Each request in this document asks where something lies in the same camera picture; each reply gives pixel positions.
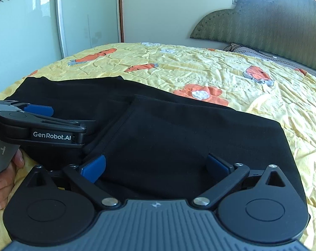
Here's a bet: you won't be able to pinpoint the black pants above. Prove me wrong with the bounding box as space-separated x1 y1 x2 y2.
10 77 305 200

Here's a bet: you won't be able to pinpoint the person left hand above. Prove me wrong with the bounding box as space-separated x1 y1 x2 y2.
0 150 25 210

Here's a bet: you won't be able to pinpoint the white wardrobe sliding door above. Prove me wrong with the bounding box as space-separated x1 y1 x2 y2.
0 0 120 92

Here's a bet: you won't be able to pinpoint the striped pillow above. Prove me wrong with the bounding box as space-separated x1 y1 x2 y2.
224 43 316 77

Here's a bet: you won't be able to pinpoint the green padded headboard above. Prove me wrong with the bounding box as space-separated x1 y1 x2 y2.
190 0 316 70

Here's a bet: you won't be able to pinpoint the yellow floral bed quilt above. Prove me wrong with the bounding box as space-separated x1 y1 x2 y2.
0 42 316 251

